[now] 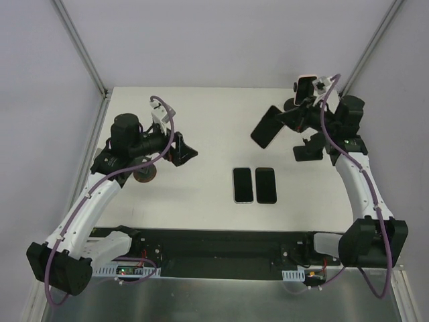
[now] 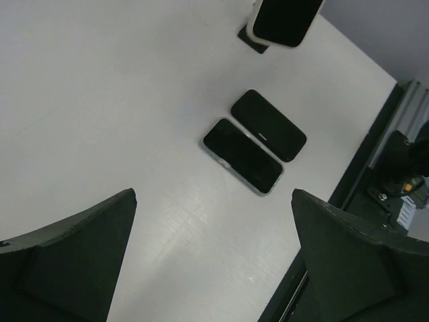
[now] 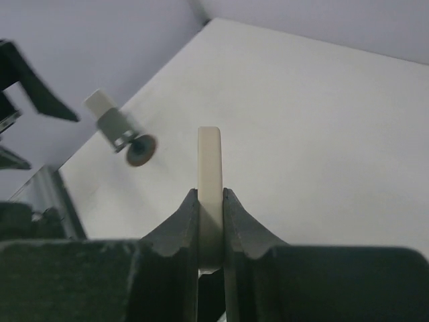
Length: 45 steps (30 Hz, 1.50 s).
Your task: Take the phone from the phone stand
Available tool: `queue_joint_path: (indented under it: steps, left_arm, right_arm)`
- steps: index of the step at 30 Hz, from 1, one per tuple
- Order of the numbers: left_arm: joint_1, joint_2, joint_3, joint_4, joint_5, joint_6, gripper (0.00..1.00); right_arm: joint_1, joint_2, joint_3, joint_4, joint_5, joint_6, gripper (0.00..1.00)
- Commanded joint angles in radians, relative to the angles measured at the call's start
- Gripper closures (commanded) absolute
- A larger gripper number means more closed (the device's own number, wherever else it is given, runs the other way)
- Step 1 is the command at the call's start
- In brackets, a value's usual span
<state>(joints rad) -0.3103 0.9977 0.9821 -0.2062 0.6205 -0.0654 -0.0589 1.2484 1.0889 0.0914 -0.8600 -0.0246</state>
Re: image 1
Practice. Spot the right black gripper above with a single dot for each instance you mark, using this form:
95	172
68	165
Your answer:
302	116

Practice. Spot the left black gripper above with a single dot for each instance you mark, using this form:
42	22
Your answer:
177	147

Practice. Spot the pink phone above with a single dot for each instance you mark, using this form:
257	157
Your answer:
267	128
303	88

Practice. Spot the black square base stand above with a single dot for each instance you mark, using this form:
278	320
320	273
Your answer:
312	150

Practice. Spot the round brown base stand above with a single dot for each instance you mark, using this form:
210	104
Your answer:
146	174

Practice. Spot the black phone white case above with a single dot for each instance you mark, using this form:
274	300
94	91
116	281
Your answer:
242	185

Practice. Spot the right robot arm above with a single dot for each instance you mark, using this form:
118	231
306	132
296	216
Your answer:
376	238

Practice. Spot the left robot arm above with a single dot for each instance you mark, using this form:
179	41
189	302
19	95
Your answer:
64	261

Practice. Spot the black round clamp stand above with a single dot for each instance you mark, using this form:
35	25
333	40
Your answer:
296	101

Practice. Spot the pink phone upright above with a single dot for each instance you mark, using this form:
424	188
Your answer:
303	88

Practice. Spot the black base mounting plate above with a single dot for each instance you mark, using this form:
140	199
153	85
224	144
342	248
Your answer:
231	255

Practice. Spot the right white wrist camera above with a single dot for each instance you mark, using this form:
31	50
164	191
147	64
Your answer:
322	84

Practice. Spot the left side aluminium rail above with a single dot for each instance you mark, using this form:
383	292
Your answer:
84	139

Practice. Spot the left white cable duct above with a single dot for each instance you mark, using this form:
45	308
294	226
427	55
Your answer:
129	271

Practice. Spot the white cable duct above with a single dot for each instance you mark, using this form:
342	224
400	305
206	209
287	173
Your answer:
297	275
129	271

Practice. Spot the right aluminium frame post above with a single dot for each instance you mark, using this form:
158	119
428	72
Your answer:
387	19

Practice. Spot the aluminium frame post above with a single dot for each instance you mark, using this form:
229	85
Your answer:
387	19
79	46

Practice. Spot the right white cable duct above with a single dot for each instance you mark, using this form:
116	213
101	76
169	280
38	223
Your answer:
297	275

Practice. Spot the left aluminium frame post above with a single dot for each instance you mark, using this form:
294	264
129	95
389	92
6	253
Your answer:
79	46

